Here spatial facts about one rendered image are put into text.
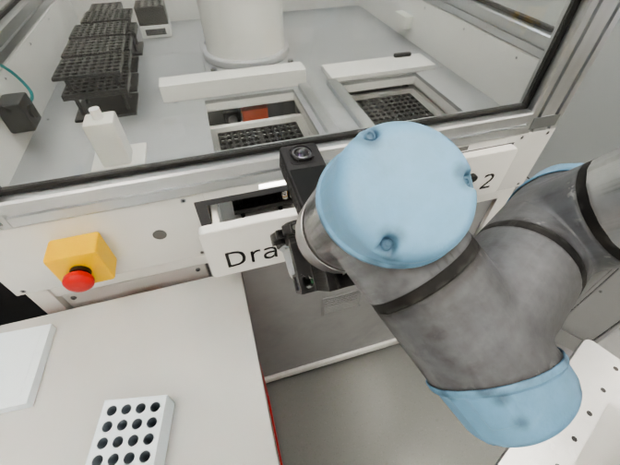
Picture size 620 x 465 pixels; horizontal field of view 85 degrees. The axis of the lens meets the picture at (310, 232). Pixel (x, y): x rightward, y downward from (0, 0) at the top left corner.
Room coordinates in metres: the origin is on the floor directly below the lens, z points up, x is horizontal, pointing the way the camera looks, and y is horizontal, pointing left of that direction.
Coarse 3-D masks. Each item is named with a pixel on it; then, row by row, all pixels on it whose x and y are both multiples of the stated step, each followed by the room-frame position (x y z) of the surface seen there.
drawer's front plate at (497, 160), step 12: (468, 156) 0.53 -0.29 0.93; (480, 156) 0.53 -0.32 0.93; (492, 156) 0.54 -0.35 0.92; (504, 156) 0.55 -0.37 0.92; (480, 168) 0.54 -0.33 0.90; (492, 168) 0.54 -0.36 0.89; (504, 168) 0.55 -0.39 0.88; (480, 180) 0.54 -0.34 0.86; (492, 180) 0.55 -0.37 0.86; (480, 192) 0.54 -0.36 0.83; (492, 192) 0.55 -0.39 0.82
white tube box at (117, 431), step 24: (120, 408) 0.13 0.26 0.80; (144, 408) 0.14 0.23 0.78; (168, 408) 0.14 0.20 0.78; (96, 432) 0.11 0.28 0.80; (120, 432) 0.11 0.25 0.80; (144, 432) 0.11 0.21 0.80; (168, 432) 0.11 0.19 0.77; (96, 456) 0.08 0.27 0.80; (120, 456) 0.08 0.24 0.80; (144, 456) 0.08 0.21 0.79
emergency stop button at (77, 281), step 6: (78, 270) 0.30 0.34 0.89; (66, 276) 0.28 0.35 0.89; (72, 276) 0.28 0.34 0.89; (78, 276) 0.28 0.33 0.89; (84, 276) 0.29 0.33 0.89; (90, 276) 0.29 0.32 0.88; (66, 282) 0.28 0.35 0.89; (72, 282) 0.28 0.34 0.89; (78, 282) 0.28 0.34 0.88; (84, 282) 0.28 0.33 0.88; (90, 282) 0.29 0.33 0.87; (66, 288) 0.27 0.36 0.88; (72, 288) 0.28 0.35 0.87; (78, 288) 0.28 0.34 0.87; (84, 288) 0.28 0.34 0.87; (90, 288) 0.29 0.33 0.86
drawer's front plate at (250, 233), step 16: (224, 224) 0.35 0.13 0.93; (240, 224) 0.35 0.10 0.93; (256, 224) 0.36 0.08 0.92; (272, 224) 0.36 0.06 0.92; (208, 240) 0.34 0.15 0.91; (224, 240) 0.34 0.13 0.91; (240, 240) 0.35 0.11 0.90; (256, 240) 0.36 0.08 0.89; (208, 256) 0.33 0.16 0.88; (224, 256) 0.34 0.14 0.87; (240, 256) 0.35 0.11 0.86; (256, 256) 0.35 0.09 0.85; (224, 272) 0.34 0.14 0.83
